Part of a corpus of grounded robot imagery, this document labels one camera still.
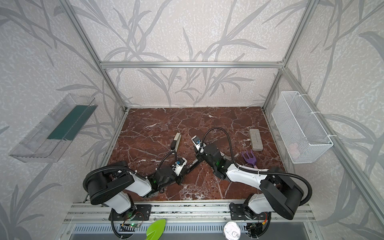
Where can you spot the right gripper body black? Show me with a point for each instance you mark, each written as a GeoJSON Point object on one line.
{"type": "Point", "coordinates": [202, 154]}

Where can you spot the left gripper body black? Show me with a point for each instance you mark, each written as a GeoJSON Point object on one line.
{"type": "Point", "coordinates": [182, 173]}

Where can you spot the black stapler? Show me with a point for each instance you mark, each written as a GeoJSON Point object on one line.
{"type": "Point", "coordinates": [190, 167]}

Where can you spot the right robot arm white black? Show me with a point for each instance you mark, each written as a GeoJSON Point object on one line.
{"type": "Point", "coordinates": [281, 192]}

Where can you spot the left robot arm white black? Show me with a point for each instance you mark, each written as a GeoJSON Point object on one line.
{"type": "Point", "coordinates": [107, 185]}

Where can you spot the purple pink hand rake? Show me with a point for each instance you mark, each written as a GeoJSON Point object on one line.
{"type": "Point", "coordinates": [250, 158]}

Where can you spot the green leaf sticker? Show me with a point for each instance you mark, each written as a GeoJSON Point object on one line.
{"type": "Point", "coordinates": [155, 230]}

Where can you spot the small green circuit board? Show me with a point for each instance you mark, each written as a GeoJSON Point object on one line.
{"type": "Point", "coordinates": [131, 225]}

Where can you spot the round silver can lid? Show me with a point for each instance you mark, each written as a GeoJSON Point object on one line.
{"type": "Point", "coordinates": [232, 231]}

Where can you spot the pink item in basket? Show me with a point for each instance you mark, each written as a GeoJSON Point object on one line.
{"type": "Point", "coordinates": [294, 151]}

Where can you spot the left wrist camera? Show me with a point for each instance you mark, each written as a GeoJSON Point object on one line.
{"type": "Point", "coordinates": [179, 165]}

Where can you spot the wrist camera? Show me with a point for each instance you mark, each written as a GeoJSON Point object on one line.
{"type": "Point", "coordinates": [179, 165]}
{"type": "Point", "coordinates": [199, 145]}

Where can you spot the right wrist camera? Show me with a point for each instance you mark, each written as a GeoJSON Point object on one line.
{"type": "Point", "coordinates": [199, 145]}

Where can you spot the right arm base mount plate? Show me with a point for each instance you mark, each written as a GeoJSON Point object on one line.
{"type": "Point", "coordinates": [239, 212]}

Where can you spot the white wire mesh basket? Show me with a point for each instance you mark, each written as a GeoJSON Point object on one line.
{"type": "Point", "coordinates": [298, 123]}

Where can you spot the clear plastic wall tray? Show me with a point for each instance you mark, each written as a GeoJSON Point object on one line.
{"type": "Point", "coordinates": [47, 142]}

